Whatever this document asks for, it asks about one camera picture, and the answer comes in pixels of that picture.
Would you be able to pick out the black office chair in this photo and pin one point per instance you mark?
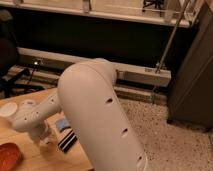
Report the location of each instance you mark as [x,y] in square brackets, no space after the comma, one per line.
[9,56]

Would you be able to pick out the white paper cup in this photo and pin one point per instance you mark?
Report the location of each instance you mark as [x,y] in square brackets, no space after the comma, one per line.
[8,109]

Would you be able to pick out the metal pole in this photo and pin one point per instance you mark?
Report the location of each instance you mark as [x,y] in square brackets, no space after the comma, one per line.
[159,65]

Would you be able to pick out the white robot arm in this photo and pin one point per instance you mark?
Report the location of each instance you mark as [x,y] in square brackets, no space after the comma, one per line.
[86,96]

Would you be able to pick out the black white striped box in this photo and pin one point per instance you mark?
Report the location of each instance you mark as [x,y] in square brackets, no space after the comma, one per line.
[67,142]

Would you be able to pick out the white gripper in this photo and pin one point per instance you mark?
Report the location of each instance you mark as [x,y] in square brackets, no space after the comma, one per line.
[43,133]

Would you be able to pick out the red bowl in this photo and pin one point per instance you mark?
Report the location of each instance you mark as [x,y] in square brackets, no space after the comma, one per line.
[10,156]

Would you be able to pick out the dark cabinet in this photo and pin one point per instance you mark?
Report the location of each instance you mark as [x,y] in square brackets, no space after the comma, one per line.
[190,96]

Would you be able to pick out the wooden shelf board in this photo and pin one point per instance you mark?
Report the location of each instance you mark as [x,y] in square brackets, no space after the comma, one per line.
[124,10]

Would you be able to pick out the blue sponge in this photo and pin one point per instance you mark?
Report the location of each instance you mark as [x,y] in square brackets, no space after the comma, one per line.
[62,124]

